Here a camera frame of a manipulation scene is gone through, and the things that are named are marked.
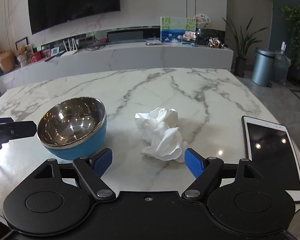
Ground blue steel bowl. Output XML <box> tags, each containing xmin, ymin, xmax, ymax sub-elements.
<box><xmin>37</xmin><ymin>96</ymin><xmax>107</xmax><ymax>160</ymax></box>

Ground white cloth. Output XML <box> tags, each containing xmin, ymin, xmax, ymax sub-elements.
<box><xmin>135</xmin><ymin>107</ymin><xmax>187</xmax><ymax>163</ymax></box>

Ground brown ceramic vase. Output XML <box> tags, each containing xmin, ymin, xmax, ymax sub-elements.
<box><xmin>0</xmin><ymin>50</ymin><xmax>14</xmax><ymax>74</ymax></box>

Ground white tablet black screen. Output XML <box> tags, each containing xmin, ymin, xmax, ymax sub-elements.
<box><xmin>241</xmin><ymin>115</ymin><xmax>300</xmax><ymax>203</ymax></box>

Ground white wifi router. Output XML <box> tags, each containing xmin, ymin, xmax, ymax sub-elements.
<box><xmin>61</xmin><ymin>38</ymin><xmax>78</xmax><ymax>57</ymax></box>

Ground grey pedal trash bin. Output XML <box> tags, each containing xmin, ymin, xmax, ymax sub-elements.
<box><xmin>251</xmin><ymin>48</ymin><xmax>276</xmax><ymax>87</ymax></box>

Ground black white figurine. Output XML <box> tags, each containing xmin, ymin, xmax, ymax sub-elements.
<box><xmin>206</xmin><ymin>36</ymin><xmax>224</xmax><ymax>49</ymax></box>

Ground clear water jug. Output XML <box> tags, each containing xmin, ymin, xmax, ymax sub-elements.
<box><xmin>272</xmin><ymin>42</ymin><xmax>291</xmax><ymax>84</ymax></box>

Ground potted green plant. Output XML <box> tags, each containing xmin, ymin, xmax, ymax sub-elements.
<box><xmin>223</xmin><ymin>17</ymin><xmax>268</xmax><ymax>77</ymax></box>

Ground silver set-top box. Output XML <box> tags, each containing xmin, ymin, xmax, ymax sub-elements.
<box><xmin>146</xmin><ymin>37</ymin><xmax>162</xmax><ymax>46</ymax></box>

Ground lotus painting card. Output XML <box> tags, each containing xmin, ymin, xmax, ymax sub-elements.
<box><xmin>160</xmin><ymin>16</ymin><xmax>196</xmax><ymax>47</ymax></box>

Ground wall television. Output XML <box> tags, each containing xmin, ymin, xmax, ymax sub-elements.
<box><xmin>27</xmin><ymin>0</ymin><xmax>120</xmax><ymax>34</ymax></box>

